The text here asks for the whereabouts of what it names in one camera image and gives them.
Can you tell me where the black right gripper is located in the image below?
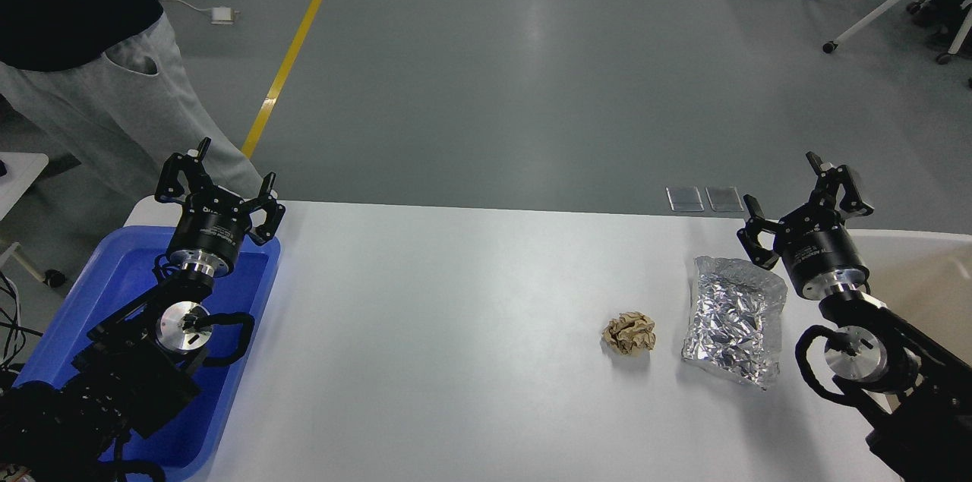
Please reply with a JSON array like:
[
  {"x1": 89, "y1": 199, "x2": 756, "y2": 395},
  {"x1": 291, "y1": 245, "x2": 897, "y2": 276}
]
[{"x1": 737, "y1": 151, "x2": 875, "y2": 300}]

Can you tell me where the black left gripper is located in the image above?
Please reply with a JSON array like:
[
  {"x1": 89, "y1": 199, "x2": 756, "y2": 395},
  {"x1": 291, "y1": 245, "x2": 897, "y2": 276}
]
[{"x1": 156, "y1": 137, "x2": 286, "y2": 278}]

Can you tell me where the silver foil bag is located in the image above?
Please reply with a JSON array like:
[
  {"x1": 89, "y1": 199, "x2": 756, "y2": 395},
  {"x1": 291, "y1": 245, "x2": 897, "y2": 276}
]
[{"x1": 680, "y1": 255, "x2": 787, "y2": 391}]

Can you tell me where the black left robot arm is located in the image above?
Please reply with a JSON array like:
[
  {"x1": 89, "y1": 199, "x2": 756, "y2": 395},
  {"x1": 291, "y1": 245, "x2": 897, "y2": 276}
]
[{"x1": 2, "y1": 137, "x2": 286, "y2": 481}]

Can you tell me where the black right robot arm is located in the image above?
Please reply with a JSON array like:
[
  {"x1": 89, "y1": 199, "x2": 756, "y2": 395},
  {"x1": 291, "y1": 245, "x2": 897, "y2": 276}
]
[{"x1": 737, "y1": 151, "x2": 971, "y2": 481}]

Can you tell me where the right metal floor plate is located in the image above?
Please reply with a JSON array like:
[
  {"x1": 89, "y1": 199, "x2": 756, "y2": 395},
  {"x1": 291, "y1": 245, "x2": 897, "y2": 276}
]
[{"x1": 705, "y1": 187, "x2": 744, "y2": 213}]

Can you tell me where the metal floor plate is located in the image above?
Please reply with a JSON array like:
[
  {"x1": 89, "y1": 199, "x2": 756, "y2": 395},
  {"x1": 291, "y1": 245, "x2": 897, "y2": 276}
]
[
  {"x1": 666, "y1": 187, "x2": 705, "y2": 213},
  {"x1": 705, "y1": 187, "x2": 744, "y2": 213}
]

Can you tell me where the left metal floor plate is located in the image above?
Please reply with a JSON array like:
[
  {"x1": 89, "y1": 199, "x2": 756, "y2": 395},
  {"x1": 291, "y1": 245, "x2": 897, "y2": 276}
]
[{"x1": 666, "y1": 187, "x2": 705, "y2": 213}]

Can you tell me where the beige plastic bin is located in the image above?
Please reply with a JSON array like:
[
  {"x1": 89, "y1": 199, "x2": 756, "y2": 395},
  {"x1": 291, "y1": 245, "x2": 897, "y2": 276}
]
[{"x1": 851, "y1": 229, "x2": 971, "y2": 362}]

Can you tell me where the white power adapter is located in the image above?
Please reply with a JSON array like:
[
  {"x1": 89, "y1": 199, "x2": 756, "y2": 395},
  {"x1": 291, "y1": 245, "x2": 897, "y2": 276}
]
[{"x1": 209, "y1": 7, "x2": 236, "y2": 26}]

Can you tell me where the crumpled brown paper ball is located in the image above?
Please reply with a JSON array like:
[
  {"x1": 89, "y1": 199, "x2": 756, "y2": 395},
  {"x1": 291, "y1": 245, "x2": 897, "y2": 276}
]
[{"x1": 601, "y1": 311, "x2": 657, "y2": 357}]

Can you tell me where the person in grey trousers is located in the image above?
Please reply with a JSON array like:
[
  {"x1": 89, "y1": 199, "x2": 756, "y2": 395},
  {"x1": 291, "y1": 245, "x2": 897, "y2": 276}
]
[{"x1": 1, "y1": 0, "x2": 263, "y2": 200}]

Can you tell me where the white side table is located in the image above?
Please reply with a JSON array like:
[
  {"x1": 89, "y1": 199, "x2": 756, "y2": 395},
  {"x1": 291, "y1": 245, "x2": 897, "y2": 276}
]
[{"x1": 1, "y1": 151, "x2": 49, "y2": 284}]

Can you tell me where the black office chair base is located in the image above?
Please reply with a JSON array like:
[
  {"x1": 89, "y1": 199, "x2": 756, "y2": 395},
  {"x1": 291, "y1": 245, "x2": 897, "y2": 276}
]
[{"x1": 910, "y1": 0, "x2": 970, "y2": 51}]

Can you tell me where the blue plastic bin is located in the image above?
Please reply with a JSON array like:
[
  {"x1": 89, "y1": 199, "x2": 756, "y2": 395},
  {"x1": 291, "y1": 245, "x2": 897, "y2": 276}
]
[{"x1": 15, "y1": 225, "x2": 281, "y2": 481}]

